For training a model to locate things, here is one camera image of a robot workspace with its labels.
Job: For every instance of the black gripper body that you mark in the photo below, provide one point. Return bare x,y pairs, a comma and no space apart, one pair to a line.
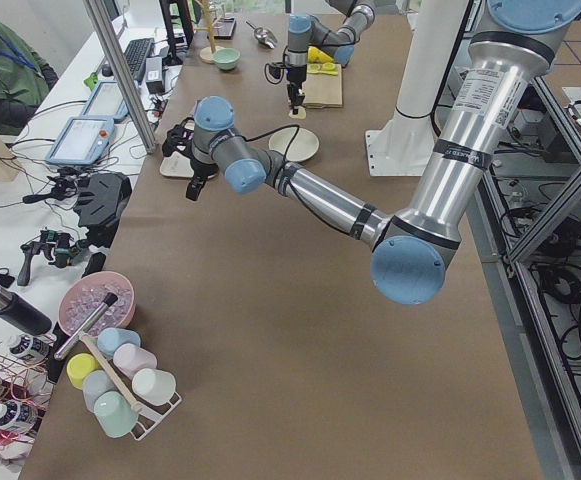
201,170
294,76

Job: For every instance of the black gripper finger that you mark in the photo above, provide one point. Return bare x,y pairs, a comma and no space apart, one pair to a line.
195,187
295,95

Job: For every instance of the cream round plate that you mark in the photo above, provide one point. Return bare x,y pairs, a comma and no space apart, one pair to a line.
299,144

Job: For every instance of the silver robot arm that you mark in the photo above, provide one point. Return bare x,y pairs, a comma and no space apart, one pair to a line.
514,42
305,31

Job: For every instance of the cream rabbit tray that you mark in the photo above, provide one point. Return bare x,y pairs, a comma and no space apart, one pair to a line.
176,165

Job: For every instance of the metal glass rack tray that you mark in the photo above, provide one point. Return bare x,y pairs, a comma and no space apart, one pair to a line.
224,29

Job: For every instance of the wooden cutting board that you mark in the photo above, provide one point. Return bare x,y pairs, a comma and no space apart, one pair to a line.
323,91

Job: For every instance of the metal ice scoop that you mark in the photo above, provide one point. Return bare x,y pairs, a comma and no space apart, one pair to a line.
263,36

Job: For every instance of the light green bowl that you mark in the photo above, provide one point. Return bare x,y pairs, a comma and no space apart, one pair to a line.
226,59

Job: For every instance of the blue teach pendant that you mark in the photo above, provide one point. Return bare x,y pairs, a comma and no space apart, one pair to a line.
106,100
82,141

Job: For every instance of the wooden cup stand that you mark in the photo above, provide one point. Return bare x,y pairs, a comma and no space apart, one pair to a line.
206,28

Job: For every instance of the black keyboard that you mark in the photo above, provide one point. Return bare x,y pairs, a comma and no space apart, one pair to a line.
136,54

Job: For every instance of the black monitor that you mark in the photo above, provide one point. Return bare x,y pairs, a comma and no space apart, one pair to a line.
178,23

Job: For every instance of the metal tongs in bowl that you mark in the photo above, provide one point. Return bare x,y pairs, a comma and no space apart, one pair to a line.
109,300

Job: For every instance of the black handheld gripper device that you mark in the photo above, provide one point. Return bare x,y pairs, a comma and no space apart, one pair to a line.
58,248

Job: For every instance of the pink bowl with ice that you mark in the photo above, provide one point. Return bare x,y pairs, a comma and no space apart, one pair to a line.
88,293

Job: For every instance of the light blue cup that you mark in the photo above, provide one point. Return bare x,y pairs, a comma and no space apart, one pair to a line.
111,338

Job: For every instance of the person in green jacket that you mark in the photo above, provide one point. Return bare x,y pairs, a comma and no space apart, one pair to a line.
25,81

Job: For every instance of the pink cup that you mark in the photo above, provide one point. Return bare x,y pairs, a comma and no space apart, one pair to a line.
129,359

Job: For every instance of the white cup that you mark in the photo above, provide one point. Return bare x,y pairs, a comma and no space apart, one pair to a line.
154,386

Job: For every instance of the yellow cup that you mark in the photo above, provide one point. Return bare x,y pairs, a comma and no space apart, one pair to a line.
79,367

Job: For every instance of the black thermos bottle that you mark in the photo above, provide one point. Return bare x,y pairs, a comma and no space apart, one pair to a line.
19,313

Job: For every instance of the grey cup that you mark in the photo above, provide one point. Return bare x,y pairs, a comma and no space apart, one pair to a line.
94,386

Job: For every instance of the white cup rack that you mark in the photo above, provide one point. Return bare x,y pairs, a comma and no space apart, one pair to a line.
149,417

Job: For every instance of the mint green cup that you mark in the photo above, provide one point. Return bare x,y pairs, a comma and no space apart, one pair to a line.
114,414

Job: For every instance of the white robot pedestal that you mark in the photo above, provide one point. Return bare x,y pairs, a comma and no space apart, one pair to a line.
404,145

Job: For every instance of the aluminium frame post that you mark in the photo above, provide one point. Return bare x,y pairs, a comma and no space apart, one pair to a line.
110,45

